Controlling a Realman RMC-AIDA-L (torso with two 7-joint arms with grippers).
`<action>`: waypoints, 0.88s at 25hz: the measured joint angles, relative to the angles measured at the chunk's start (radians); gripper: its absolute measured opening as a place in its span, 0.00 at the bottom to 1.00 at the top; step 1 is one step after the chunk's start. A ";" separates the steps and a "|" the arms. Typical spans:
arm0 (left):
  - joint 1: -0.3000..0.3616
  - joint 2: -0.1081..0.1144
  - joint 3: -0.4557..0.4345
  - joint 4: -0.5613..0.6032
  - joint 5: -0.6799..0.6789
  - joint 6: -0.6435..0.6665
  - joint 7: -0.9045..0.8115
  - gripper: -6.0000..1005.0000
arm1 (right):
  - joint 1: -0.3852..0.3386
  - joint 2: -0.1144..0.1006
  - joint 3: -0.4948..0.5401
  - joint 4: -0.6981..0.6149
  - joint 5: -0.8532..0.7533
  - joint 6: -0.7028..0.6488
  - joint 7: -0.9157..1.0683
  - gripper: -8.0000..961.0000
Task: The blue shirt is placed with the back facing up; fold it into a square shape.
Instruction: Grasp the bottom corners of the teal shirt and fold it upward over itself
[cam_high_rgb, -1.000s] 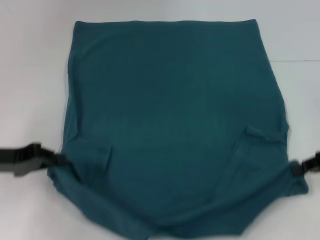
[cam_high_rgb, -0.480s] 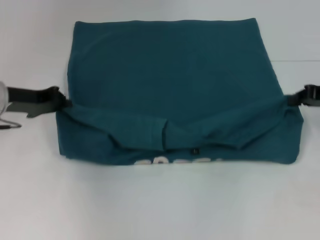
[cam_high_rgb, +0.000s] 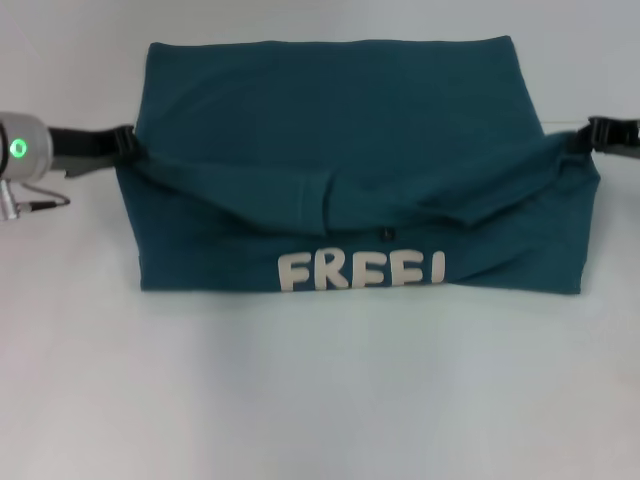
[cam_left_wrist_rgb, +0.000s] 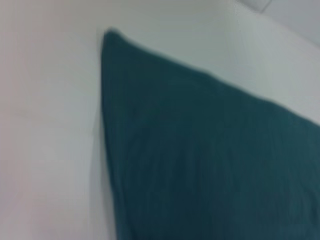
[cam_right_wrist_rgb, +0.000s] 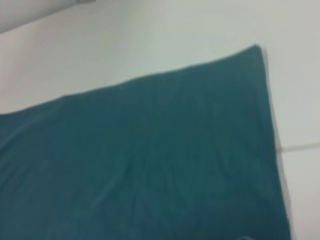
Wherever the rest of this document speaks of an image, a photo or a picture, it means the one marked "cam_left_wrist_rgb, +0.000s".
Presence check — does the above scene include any teal blue t-shirt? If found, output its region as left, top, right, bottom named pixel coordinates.
left=99, top=26, right=320, bottom=240

